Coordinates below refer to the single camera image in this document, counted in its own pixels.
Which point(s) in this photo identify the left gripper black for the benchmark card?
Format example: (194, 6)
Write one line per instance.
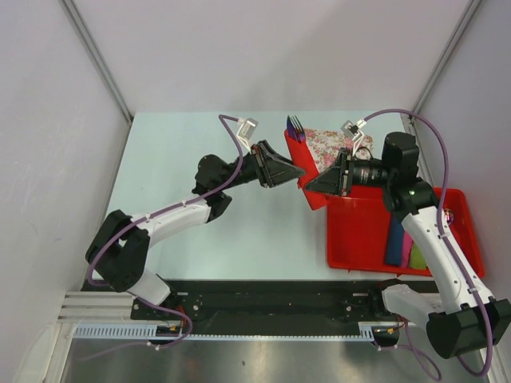
(273, 169)

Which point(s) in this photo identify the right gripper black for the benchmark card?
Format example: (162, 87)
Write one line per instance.
(334, 179)

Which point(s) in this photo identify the red paper napkin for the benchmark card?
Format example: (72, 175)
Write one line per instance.
(301, 157)

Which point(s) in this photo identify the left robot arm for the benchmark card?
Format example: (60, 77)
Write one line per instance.
(118, 253)

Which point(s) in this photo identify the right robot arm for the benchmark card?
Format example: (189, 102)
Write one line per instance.
(470, 318)

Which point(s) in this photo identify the blue napkin roll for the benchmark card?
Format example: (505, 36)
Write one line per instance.
(394, 244)

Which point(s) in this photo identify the pink napkin roll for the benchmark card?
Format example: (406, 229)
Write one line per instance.
(407, 243)

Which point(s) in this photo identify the green napkin roll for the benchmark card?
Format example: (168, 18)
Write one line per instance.
(416, 259)

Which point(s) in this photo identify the floral cloth mat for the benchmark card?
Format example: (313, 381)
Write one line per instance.
(324, 146)

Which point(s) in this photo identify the red plastic bin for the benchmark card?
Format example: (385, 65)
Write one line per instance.
(358, 225)

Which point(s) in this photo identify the iridescent spoon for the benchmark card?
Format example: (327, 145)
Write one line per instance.
(449, 215)

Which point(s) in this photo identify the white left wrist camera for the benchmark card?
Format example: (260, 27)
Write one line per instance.
(246, 128)

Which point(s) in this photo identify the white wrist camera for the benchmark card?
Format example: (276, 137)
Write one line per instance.
(354, 132)
(246, 128)

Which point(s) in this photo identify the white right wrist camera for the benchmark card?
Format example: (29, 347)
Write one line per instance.
(354, 132)

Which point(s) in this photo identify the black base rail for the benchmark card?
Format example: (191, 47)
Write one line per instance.
(279, 308)

